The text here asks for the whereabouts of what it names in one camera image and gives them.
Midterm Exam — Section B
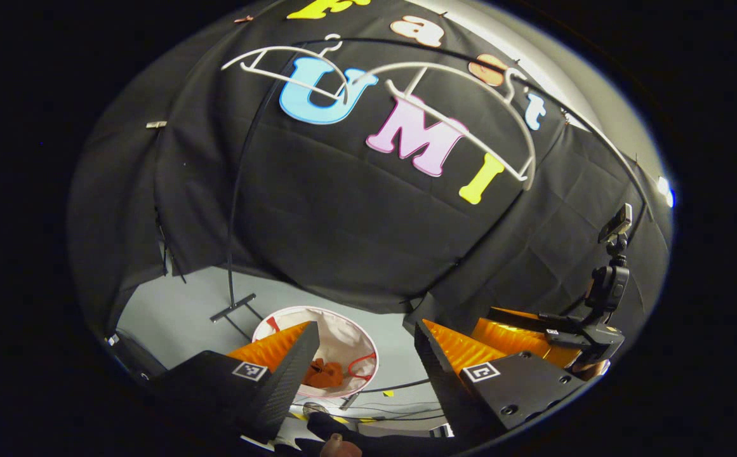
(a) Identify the black clothes rack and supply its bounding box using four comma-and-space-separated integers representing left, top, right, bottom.
209, 37, 656, 340

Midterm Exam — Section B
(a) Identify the black floor cable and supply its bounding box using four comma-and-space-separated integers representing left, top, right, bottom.
343, 378, 432, 410

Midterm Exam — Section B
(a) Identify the white hanger with label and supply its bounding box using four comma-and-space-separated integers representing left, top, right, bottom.
336, 60, 537, 191

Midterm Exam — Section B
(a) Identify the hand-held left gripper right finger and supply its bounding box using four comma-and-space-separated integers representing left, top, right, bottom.
409, 314, 588, 445

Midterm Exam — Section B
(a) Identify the white laundry hamper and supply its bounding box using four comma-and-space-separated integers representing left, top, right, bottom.
252, 306, 380, 399

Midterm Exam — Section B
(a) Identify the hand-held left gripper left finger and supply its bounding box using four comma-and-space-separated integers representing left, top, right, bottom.
152, 321, 321, 445

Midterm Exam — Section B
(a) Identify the orange corduroy jacket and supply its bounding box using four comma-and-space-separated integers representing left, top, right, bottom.
302, 357, 348, 389

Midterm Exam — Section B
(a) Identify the plain white hanger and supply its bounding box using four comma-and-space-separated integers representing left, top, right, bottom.
221, 34, 351, 107

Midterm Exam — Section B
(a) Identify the dark floor object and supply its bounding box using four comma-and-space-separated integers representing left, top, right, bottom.
105, 329, 169, 385

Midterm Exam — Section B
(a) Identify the black backdrop cloth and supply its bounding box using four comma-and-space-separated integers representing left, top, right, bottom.
67, 0, 672, 337

